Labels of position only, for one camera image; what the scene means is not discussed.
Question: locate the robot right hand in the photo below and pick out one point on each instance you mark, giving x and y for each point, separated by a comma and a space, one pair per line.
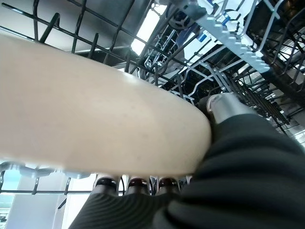
238, 179

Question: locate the cream round plate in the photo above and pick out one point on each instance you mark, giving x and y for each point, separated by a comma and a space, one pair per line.
95, 114

